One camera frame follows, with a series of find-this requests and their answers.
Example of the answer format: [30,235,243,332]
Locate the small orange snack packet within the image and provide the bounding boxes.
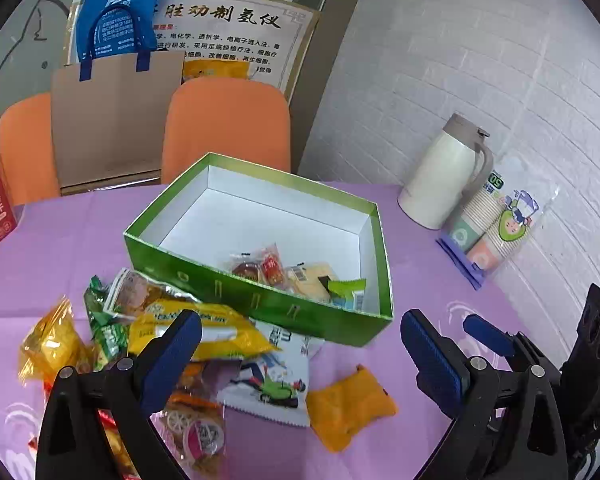
[306,366,398,453]

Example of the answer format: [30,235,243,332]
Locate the pack of paper cups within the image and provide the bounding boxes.
[436,157,561,291]

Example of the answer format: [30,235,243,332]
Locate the green gift box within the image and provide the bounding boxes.
[123,152,396,347]

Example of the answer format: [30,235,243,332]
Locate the purple tablecloth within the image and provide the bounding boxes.
[0,180,591,480]

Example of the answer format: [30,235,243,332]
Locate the white cartoon print snack packet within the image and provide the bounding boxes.
[217,320,326,428]

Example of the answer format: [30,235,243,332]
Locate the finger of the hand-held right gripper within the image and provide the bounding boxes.
[463,313,563,377]

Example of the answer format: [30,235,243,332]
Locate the yellow transparent cake packet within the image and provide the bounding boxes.
[19,297,98,391]

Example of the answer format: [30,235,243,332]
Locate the cream thermos jug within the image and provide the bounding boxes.
[397,112,495,230]

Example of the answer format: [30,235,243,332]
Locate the orange chair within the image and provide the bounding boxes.
[161,77,292,186]
[0,92,61,206]

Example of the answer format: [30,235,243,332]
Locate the wall poster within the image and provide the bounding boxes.
[150,0,321,106]

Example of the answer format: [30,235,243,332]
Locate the clear packet brown pastry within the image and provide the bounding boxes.
[102,267,201,318]

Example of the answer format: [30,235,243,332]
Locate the brown paper bag blue handles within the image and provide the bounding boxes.
[50,51,186,196]

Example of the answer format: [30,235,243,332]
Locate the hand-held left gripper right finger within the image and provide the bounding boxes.
[400,309,568,480]

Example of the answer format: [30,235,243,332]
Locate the pale yellow cracker packet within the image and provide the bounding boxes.
[285,261,340,302]

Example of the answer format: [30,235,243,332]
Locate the orange clear snack packet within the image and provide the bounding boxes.
[172,360,226,411]

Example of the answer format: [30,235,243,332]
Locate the light green snack packet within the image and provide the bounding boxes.
[327,278,368,311]

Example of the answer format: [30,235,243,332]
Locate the blue tote bag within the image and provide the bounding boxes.
[75,0,178,83]

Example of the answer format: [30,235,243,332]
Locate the dark red round snack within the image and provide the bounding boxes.
[230,256,262,285]

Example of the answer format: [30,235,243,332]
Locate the yellow snack packet white label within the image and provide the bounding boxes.
[128,299,281,363]

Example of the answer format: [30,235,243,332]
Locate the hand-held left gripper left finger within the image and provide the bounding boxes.
[35,309,203,480]

